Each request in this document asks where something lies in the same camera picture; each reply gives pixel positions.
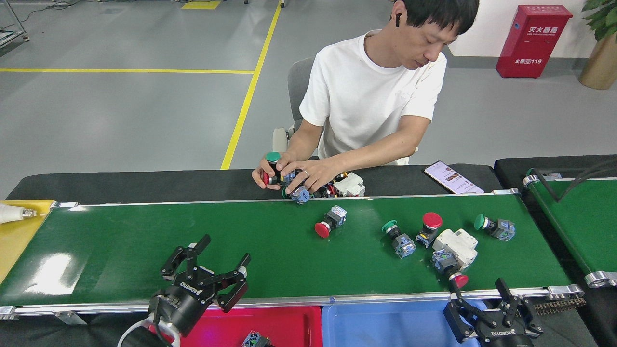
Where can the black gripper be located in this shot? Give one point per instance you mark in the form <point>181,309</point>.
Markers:
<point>185,303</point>
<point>503,337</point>

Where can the green button switch black collar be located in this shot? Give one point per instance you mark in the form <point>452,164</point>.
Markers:
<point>402,243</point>

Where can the green mushroom push button switch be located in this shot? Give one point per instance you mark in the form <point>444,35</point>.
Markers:
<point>273,156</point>

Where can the yellow push button switch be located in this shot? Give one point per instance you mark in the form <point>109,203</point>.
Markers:
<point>343,176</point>

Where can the person's left forearm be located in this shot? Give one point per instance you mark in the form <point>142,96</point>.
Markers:
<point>376,154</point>

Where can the person's right forearm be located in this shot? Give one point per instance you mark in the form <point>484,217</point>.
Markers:
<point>299,142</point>

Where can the long green conveyor belt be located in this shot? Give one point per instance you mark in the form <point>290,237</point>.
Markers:
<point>289,260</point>

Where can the red plastic tray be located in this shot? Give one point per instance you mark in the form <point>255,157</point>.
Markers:
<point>289,327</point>

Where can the blue plastic tray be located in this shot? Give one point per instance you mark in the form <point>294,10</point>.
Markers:
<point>385,327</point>

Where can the short green conveyor belt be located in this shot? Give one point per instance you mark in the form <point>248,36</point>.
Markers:
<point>588,217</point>

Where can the yellow plastic tray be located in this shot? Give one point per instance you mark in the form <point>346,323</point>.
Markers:
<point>17,241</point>

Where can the person's right hand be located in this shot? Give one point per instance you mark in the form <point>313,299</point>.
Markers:
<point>258,176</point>

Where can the person's left hand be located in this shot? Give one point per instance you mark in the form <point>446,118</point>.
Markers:
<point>318,171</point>

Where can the smartphone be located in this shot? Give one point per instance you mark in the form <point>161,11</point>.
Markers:
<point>453,177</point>

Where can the white light bulb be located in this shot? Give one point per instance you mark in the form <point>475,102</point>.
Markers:
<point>9,213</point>

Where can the person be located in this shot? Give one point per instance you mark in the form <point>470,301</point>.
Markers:
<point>366,96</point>

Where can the potted plant gold pot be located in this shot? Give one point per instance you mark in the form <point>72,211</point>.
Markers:
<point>600,67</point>

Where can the red fire extinguisher box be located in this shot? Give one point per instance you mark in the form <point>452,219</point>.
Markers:
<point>532,43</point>

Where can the metal cart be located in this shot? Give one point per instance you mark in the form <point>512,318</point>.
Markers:
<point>9,34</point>

